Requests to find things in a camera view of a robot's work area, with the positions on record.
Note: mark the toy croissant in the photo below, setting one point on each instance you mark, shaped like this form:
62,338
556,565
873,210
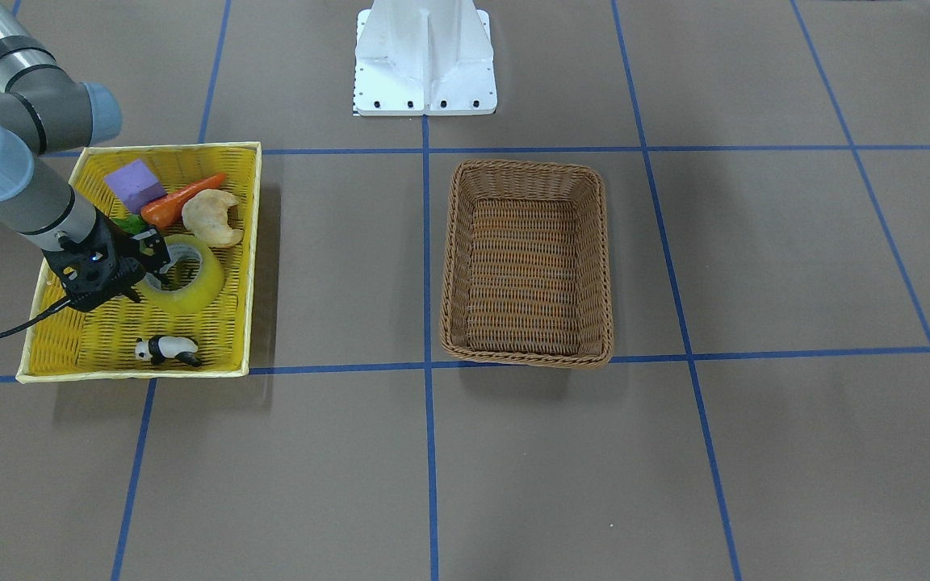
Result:
206,217

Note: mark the white mount base plate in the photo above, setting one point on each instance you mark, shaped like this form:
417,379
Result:
424,58

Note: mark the brown wicker basket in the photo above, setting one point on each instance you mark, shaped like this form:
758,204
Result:
526,277

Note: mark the yellow woven basket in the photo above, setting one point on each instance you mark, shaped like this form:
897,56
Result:
216,313

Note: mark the toy carrot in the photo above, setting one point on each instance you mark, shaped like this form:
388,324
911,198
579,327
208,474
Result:
161,210

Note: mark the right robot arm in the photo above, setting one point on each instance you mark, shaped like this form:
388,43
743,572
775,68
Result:
43,110

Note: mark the yellow tape roll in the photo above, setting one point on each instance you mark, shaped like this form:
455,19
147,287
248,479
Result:
194,275

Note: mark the toy panda figurine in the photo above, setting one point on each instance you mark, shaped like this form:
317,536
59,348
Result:
161,348

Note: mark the purple foam block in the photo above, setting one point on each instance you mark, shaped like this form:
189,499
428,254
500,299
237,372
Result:
135,185

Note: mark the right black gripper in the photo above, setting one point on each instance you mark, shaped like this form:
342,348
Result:
119,248

